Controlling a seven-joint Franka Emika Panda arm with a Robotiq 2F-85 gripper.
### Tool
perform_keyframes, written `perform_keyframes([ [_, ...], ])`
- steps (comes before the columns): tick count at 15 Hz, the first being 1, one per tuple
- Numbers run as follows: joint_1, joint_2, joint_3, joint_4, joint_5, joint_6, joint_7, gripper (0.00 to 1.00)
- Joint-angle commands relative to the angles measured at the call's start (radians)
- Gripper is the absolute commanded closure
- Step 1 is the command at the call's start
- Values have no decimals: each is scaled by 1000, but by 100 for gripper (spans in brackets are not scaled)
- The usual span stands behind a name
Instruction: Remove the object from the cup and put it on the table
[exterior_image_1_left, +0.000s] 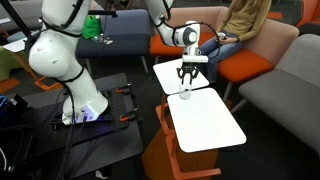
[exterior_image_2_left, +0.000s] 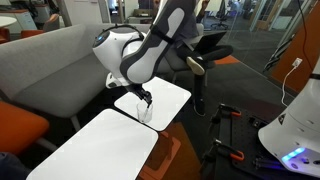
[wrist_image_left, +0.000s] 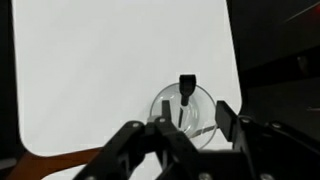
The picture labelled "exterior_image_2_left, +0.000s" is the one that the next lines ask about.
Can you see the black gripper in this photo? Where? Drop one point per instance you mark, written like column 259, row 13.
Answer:
column 136, row 89

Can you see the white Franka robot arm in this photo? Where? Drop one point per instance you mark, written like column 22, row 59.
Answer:
column 146, row 56

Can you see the clear glass cup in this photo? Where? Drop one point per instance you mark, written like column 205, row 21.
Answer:
column 145, row 116

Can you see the white top orange side table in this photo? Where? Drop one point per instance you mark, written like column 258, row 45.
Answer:
column 96, row 146
column 166, row 96

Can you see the light grey armchair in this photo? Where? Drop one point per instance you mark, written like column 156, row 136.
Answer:
column 166, row 63

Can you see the black pole stand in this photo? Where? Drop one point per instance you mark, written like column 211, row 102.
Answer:
column 199, row 95

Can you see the person in dark clothes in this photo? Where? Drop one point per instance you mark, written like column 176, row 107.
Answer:
column 210, row 53

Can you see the black laptop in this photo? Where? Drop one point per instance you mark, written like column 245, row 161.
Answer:
column 209, row 41

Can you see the grey fabric sofa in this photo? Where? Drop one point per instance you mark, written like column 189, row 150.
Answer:
column 50, row 73

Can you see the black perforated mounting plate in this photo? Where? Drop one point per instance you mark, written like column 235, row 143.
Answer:
column 246, row 136

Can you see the black office chair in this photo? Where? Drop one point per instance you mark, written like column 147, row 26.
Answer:
column 220, row 15

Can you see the grey shell chair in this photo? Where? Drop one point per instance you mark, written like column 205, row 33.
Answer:
column 51, row 22

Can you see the pink sofa with orange seat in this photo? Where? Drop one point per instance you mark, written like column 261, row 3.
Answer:
column 20, row 126

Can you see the orange seat chair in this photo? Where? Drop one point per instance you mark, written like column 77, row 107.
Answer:
column 31, row 33

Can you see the white round table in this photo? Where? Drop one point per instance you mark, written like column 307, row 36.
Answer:
column 6, row 21

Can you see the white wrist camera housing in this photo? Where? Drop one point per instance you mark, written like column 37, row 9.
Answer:
column 115, row 81

